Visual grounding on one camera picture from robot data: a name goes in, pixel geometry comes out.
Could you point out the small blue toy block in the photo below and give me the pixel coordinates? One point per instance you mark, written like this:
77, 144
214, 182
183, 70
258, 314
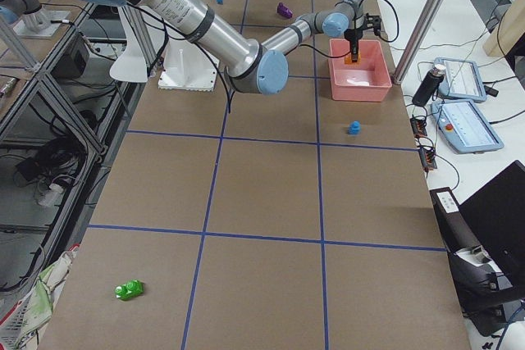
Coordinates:
354, 128

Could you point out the aluminium frame post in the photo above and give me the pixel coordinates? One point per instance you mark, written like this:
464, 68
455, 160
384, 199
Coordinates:
416, 38

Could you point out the upper teach pendant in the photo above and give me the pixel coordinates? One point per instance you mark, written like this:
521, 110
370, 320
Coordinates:
462, 80

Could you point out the teach pendant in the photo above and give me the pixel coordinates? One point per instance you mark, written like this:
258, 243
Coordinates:
464, 126
462, 80

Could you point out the green white cloth bag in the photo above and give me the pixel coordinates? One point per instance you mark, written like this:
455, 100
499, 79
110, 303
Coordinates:
23, 326

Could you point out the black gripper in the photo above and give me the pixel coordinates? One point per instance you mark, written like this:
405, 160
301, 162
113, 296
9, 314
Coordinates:
353, 36

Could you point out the black water bottle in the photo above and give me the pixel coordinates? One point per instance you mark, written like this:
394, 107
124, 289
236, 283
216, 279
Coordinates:
429, 85

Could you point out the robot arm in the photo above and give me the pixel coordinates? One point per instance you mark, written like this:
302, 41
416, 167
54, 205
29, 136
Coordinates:
13, 10
251, 66

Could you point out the pink plastic box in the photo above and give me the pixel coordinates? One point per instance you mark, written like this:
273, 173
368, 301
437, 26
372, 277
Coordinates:
367, 80

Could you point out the lower teach pendant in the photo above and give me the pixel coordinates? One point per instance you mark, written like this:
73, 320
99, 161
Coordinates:
464, 126

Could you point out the aluminium frame rack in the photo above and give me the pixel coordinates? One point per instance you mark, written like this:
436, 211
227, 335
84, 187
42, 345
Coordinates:
61, 124

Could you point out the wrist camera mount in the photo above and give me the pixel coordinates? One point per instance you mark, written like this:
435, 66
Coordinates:
373, 22

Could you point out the orange toy block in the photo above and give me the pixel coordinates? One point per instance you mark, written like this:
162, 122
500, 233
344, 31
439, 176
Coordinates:
352, 59

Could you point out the green toy block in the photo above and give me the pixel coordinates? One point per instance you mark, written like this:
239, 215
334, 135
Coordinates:
130, 289

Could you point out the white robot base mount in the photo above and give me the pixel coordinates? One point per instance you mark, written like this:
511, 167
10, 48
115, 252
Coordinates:
152, 46

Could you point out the purple toy block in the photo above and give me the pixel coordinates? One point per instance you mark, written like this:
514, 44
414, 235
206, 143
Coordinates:
283, 11

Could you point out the black device box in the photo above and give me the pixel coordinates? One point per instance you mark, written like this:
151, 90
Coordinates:
486, 295

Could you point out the black laptop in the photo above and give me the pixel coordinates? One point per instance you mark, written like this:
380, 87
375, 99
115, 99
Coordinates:
495, 214

